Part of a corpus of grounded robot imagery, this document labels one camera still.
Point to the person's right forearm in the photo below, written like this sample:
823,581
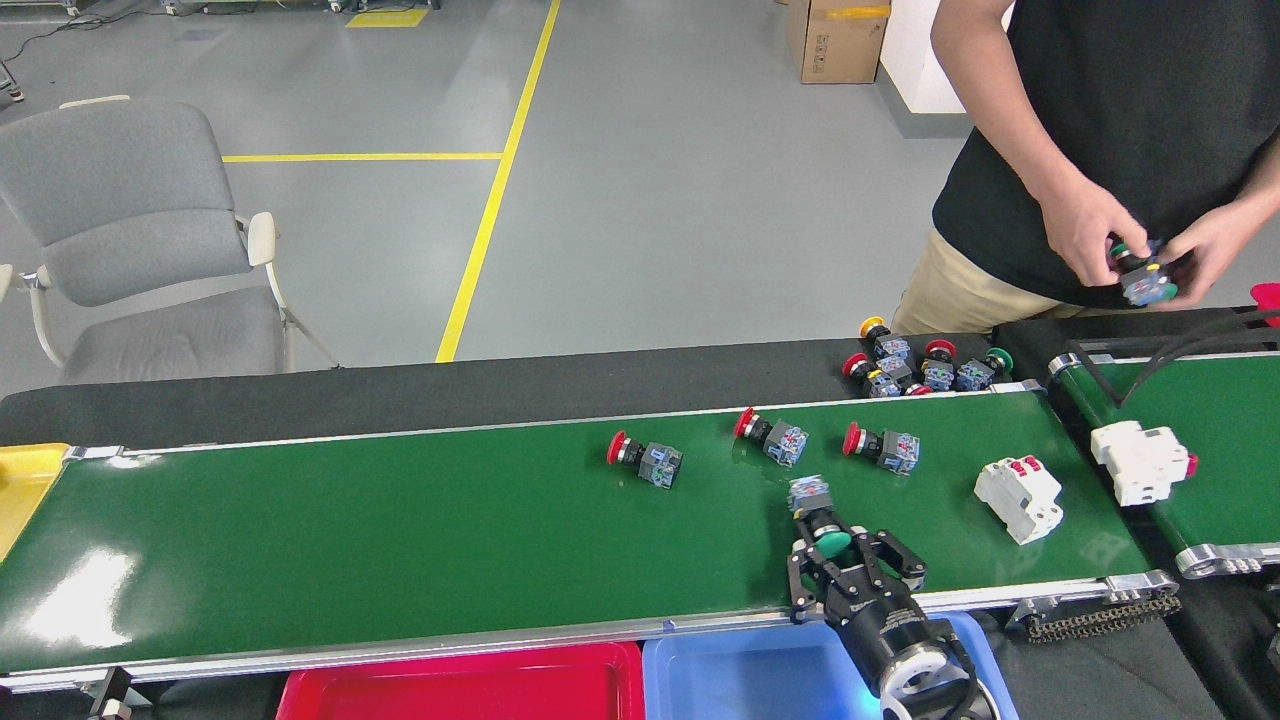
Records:
1010,110

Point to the yellow plastic bin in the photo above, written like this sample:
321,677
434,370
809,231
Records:
25,490

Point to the person's left forearm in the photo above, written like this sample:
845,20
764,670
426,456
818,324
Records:
1260,195

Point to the grey padded chair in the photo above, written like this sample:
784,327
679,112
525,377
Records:
130,230

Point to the person's left hand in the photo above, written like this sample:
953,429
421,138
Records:
1220,245

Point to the metal cart with castors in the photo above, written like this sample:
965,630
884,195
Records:
10,88

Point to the blue plastic bin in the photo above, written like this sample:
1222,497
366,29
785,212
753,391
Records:
740,680

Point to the white circuit breaker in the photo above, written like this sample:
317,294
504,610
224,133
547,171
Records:
1140,465
1020,500

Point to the red plastic bin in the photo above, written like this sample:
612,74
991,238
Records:
460,690

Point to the black guide frame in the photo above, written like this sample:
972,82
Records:
1150,365

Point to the red plastic crate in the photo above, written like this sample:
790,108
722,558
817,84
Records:
1268,300

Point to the person's right hand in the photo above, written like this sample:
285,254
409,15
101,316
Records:
1085,225

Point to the green feeder conveyor belt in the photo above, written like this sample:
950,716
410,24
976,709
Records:
1240,500

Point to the long green conveyor belt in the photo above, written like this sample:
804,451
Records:
400,540

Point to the brown cardboard box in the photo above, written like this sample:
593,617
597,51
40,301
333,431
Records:
835,45

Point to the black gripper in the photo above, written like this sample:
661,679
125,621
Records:
885,620

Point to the metal rack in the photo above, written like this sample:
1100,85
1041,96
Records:
250,6

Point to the person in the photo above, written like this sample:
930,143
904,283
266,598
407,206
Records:
1150,100

